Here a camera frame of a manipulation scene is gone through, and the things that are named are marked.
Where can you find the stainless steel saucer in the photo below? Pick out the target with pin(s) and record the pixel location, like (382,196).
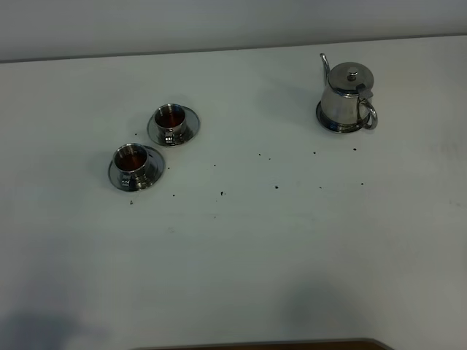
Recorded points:
(193,126)
(154,172)

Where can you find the far stainless steel saucer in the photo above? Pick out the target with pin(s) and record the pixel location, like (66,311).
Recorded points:
(193,126)

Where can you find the stainless steel teacup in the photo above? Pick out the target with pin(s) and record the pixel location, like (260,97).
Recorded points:
(131,161)
(170,121)

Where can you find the stainless steel teapot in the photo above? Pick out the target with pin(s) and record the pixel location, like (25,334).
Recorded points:
(348,92)

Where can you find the round steel teapot coaster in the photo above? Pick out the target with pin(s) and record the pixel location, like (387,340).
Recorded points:
(335,127)

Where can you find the far stainless steel teacup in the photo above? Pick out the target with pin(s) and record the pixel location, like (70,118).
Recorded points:
(170,121)

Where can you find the near stainless steel saucer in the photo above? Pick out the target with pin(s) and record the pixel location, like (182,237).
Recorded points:
(154,172)

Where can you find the near stainless steel teacup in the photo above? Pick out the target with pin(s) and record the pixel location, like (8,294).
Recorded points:
(131,161)

